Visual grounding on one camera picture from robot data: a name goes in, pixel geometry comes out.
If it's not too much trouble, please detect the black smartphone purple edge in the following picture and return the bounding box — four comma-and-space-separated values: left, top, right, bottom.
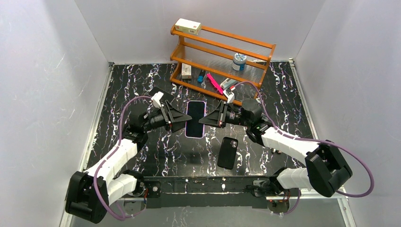
185, 101, 206, 139

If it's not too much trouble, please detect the lilac phone case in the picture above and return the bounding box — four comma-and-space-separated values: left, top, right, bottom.
184, 100, 207, 139

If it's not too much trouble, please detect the black phone case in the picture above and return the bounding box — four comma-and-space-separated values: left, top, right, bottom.
217, 137, 239, 170

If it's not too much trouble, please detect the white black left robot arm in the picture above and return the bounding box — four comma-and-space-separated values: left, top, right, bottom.
65, 101, 192, 224

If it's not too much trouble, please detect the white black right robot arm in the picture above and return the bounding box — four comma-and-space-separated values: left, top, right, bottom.
199, 99, 353, 197

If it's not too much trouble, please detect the pink highlighter pen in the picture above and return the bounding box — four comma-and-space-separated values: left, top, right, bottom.
207, 73, 224, 95

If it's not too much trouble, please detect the blue marker pen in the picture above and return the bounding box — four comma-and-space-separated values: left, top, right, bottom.
197, 70, 206, 83

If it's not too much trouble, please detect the orange wooden shelf rack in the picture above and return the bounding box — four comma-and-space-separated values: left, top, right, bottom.
170, 26, 276, 99

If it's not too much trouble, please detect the small white grey box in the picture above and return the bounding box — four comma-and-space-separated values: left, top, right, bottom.
181, 63, 192, 79

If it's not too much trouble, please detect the blue white round jar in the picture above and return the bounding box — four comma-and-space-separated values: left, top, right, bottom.
232, 53, 247, 71

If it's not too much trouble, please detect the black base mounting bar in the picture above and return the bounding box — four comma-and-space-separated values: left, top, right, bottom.
114, 176, 301, 210

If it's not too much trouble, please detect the white cardboard box red label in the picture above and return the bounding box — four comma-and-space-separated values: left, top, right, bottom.
174, 18, 202, 35

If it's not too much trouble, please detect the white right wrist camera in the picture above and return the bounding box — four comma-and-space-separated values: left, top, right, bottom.
223, 86, 235, 104

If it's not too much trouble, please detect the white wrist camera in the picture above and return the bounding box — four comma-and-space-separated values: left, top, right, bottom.
223, 86, 235, 104
151, 91, 164, 109

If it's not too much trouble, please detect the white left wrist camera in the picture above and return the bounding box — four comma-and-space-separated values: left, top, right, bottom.
151, 91, 164, 109

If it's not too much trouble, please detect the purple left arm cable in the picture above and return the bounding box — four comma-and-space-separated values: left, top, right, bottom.
93, 95, 154, 221

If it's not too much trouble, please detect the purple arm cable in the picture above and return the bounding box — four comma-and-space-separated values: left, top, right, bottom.
93, 95, 154, 221
232, 81, 375, 216

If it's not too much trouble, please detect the aluminium rail frame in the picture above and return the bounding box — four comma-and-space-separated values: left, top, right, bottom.
59, 58, 358, 227

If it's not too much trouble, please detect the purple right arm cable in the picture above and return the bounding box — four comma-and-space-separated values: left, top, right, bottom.
232, 81, 375, 216

